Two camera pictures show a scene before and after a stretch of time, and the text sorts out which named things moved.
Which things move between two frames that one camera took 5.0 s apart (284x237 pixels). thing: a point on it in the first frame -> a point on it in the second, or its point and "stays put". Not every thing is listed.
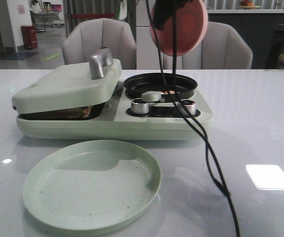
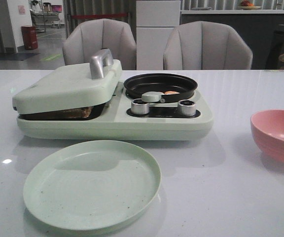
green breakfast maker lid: (72, 85) stays put
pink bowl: (192, 24) -> (276, 134)
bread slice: (80, 112) stays put
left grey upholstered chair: (86, 35) stays put
